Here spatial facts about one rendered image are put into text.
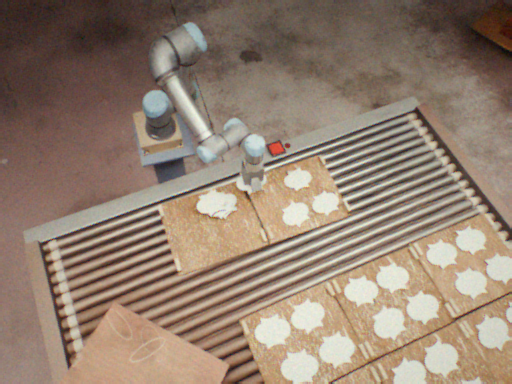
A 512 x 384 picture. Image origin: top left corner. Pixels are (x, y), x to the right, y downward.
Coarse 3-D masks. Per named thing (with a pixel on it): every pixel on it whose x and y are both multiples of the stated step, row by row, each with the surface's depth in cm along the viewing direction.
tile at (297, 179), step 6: (288, 174) 208; (294, 174) 208; (300, 174) 208; (306, 174) 209; (288, 180) 206; (294, 180) 207; (300, 180) 207; (306, 180) 207; (288, 186) 205; (294, 186) 205; (300, 186) 205; (306, 186) 206
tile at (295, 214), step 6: (294, 204) 201; (300, 204) 201; (282, 210) 199; (288, 210) 199; (294, 210) 199; (300, 210) 199; (306, 210) 199; (288, 216) 198; (294, 216) 198; (300, 216) 198; (306, 216) 198; (288, 222) 196; (294, 222) 196; (300, 222) 196
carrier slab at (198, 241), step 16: (208, 192) 202; (224, 192) 203; (240, 192) 203; (176, 208) 197; (192, 208) 198; (240, 208) 199; (176, 224) 194; (192, 224) 194; (208, 224) 195; (224, 224) 195; (240, 224) 195; (256, 224) 196; (176, 240) 190; (192, 240) 191; (208, 240) 191; (224, 240) 191; (240, 240) 192; (256, 240) 192; (176, 256) 187; (192, 256) 187; (208, 256) 188; (224, 256) 188
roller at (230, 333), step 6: (492, 216) 207; (240, 324) 177; (228, 330) 175; (234, 330) 175; (240, 330) 176; (210, 336) 175; (216, 336) 174; (222, 336) 174; (228, 336) 174; (234, 336) 175; (198, 342) 173; (204, 342) 173; (210, 342) 173; (216, 342) 173; (222, 342) 174; (204, 348) 172; (210, 348) 173
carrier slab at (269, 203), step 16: (304, 160) 214; (272, 176) 208; (320, 176) 210; (256, 192) 204; (272, 192) 204; (288, 192) 205; (304, 192) 205; (320, 192) 206; (336, 192) 206; (256, 208) 200; (272, 208) 200; (272, 224) 196; (304, 224) 197; (320, 224) 198; (272, 240) 193
